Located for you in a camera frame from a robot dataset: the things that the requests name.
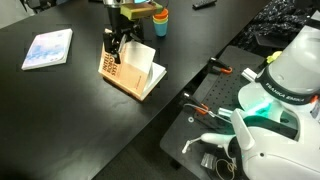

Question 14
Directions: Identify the orange black clamp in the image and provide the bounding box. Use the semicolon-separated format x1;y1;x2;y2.
208;57;232;74
183;92;208;115

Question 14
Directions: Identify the rubber band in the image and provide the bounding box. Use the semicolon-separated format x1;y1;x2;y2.
216;159;237;172

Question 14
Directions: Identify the black remote control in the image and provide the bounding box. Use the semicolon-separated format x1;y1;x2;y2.
192;0;217;10

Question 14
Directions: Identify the black perforated breadboard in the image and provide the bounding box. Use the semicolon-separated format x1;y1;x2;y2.
160;46;265;180

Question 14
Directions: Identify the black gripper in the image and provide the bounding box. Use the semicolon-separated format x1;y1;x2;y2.
103;6;144;64

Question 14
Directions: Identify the orange plastic cup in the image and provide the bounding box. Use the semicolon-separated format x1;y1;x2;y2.
153;8;169;19

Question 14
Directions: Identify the orange black clamp near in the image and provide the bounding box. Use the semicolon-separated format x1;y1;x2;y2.
183;92;208;115

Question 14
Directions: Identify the yellow plastic cup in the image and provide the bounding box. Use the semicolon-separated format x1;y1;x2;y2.
153;18;168;24

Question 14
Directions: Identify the blue plastic cup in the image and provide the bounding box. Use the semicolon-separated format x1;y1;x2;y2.
154;21;168;37

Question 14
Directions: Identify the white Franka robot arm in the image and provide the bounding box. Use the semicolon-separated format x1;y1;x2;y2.
197;13;320;180

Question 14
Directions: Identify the orange black clamp far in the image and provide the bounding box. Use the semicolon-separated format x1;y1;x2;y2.
208;57;232;74

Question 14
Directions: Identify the white Intelligent Robotic Systems book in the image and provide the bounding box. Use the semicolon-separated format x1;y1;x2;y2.
98;41;167;101

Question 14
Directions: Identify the light blue notebook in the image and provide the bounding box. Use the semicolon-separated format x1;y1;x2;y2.
21;29;73;70

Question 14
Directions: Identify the black patterned cloth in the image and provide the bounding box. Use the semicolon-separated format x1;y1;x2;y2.
231;0;320;50

